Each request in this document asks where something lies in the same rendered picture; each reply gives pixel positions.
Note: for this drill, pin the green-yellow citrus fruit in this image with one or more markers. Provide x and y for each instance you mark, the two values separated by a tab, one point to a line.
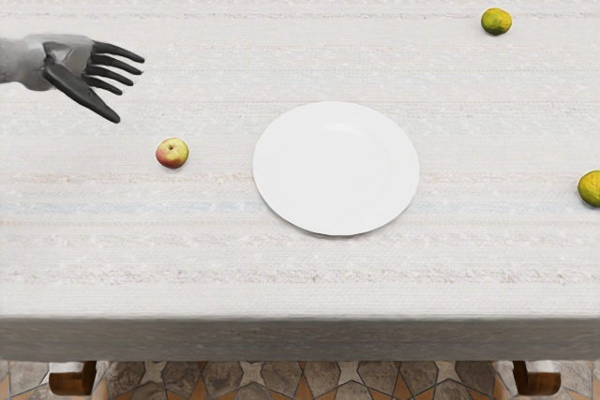
590	188
496	21

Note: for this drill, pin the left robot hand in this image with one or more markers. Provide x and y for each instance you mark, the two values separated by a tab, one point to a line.
56	73

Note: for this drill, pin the white plate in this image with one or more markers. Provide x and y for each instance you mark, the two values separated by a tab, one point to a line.
335	168

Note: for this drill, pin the red-yellow apple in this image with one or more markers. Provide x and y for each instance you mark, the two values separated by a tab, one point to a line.
172	153

